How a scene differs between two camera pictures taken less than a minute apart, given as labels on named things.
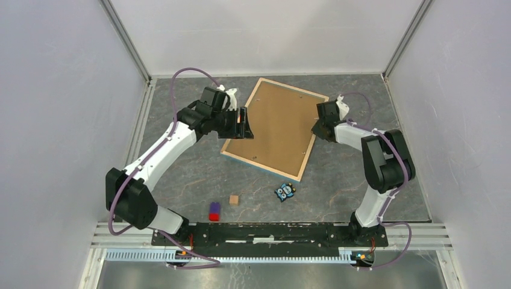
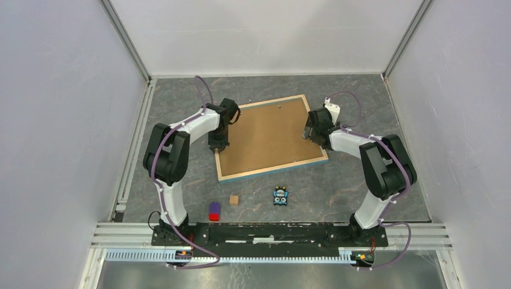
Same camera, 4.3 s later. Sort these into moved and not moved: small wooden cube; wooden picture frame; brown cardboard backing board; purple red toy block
Moved: wooden picture frame; brown cardboard backing board
Not moved: purple red toy block; small wooden cube
